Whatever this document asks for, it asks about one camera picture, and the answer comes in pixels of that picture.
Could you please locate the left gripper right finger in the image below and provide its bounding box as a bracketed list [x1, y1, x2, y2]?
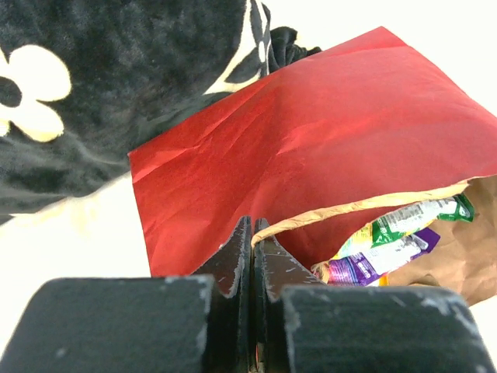
[254, 237, 496, 372]

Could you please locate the purple candy packet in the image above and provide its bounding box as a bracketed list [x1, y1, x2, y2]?
[311, 228, 440, 286]

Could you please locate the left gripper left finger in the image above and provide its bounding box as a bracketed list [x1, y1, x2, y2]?
[1, 217, 252, 372]

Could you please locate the red brown paper bag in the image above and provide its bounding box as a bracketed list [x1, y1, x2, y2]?
[130, 28, 496, 304]

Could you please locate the black flower pattern pillow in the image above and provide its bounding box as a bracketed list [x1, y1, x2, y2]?
[1, 1, 312, 222]

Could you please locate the green Fox's candy packet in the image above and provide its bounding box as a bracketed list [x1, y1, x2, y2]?
[333, 193, 475, 260]

